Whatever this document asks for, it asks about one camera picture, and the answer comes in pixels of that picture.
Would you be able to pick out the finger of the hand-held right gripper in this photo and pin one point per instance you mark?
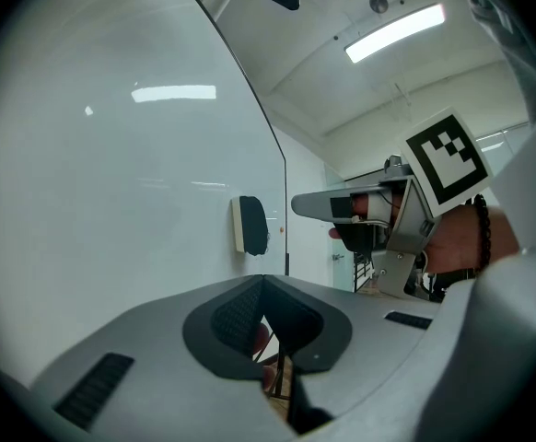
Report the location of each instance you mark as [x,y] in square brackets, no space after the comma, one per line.
[364,237]
[314,204]

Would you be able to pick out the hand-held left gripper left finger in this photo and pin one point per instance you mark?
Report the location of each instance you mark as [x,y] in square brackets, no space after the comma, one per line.
[157,362]

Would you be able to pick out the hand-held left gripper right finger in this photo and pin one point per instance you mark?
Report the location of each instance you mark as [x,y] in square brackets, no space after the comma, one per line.
[369,339]

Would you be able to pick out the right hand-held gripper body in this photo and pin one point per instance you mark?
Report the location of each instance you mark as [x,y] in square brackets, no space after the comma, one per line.
[450,164]

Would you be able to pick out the black felt whiteboard eraser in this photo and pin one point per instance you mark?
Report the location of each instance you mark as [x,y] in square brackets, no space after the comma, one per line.
[252,224]

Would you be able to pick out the white whiteboard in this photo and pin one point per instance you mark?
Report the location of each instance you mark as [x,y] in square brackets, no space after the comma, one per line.
[111,177]

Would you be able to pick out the person's right forearm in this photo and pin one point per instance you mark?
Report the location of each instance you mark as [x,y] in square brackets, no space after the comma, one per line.
[503,237]

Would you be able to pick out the person's right hand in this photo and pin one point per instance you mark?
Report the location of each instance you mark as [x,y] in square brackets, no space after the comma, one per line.
[454,247]

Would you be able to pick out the glass door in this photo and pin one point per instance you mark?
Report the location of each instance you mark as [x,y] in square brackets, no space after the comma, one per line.
[341,228]

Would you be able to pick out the black metal railing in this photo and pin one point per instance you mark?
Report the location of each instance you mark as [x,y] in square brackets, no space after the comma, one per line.
[362,270]

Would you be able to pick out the person's white long-sleeved top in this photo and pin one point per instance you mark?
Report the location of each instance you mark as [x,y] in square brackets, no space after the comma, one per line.
[503,339]

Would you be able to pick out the long ceiling light panel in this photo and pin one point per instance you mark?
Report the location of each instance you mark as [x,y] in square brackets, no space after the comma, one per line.
[394,32]

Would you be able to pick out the round metal ceiling fixture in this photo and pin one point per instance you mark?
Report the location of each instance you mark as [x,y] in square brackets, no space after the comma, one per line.
[379,3]

